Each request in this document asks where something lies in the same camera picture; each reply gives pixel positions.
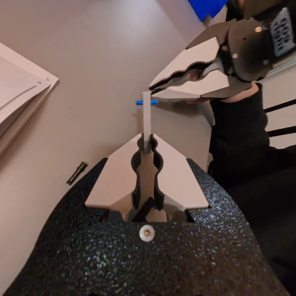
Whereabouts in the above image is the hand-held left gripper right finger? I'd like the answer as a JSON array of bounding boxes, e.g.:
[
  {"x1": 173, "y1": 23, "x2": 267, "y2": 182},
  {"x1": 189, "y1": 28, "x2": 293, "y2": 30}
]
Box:
[{"x1": 150, "y1": 134, "x2": 210, "y2": 222}]

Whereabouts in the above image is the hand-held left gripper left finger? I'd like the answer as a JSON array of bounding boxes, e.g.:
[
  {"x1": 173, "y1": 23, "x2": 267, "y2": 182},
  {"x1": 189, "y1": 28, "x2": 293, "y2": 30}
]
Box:
[{"x1": 85, "y1": 133, "x2": 144, "y2": 222}]

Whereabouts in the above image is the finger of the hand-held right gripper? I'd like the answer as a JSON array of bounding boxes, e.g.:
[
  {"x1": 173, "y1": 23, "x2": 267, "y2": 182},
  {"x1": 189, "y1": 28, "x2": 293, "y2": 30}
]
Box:
[
  {"x1": 149, "y1": 37, "x2": 220, "y2": 91},
  {"x1": 151, "y1": 69, "x2": 231, "y2": 100}
]

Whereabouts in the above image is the grey angled toy beam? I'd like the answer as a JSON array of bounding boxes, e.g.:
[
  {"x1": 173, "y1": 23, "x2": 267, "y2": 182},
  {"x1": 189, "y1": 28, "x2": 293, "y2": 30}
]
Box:
[{"x1": 142, "y1": 90, "x2": 154, "y2": 153}]

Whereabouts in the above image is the person's right forearm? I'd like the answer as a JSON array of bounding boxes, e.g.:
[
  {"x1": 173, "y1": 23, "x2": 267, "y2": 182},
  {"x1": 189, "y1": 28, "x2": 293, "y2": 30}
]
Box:
[{"x1": 208, "y1": 83, "x2": 271, "y2": 188}]

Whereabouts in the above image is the grey desk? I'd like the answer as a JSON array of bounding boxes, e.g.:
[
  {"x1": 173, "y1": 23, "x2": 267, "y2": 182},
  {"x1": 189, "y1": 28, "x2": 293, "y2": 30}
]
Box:
[{"x1": 0, "y1": 0, "x2": 228, "y2": 296}]

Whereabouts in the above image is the person's right hand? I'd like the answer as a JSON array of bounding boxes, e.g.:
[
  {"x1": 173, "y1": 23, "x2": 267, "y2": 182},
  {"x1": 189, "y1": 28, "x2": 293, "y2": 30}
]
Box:
[{"x1": 186, "y1": 69, "x2": 259, "y2": 104}]

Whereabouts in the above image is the black and grey toy pin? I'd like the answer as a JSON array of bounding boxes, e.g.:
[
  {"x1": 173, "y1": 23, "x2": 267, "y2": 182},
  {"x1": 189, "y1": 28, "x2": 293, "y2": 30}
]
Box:
[{"x1": 66, "y1": 161, "x2": 89, "y2": 186}]

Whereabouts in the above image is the blue plastic bin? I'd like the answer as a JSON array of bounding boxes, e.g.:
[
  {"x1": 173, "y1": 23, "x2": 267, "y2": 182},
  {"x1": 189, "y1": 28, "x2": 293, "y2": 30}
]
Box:
[{"x1": 187, "y1": 0, "x2": 229, "y2": 22}]

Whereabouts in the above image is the person in black sweatshirt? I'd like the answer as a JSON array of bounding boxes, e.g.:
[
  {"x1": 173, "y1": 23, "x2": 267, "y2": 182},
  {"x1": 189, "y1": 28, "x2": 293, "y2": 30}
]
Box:
[{"x1": 208, "y1": 144, "x2": 296, "y2": 296}]

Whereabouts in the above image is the white instruction booklet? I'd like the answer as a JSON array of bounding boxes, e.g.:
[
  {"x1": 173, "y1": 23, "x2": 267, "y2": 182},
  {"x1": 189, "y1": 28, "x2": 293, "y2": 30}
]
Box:
[{"x1": 0, "y1": 42, "x2": 60, "y2": 156}]

